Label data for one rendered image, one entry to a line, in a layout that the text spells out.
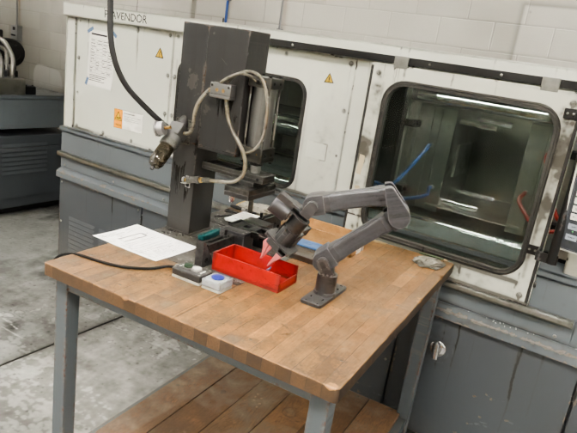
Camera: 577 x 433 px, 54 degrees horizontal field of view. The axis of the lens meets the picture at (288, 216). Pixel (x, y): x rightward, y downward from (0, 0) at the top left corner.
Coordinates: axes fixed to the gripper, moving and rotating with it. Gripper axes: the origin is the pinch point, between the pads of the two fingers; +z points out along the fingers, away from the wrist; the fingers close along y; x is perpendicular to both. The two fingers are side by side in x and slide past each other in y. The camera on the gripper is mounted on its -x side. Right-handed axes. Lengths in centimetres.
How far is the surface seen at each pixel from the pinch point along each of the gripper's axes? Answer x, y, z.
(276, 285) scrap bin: 5.7, -8.9, 0.0
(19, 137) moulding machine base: -146, 253, 186
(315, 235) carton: -42.8, 1.7, 3.1
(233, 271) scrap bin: 5.6, 4.1, 8.3
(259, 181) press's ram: -16.1, 23.5, -9.1
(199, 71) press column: -13, 64, -23
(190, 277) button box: 18.9, 9.7, 12.2
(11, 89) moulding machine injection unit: -140, 273, 155
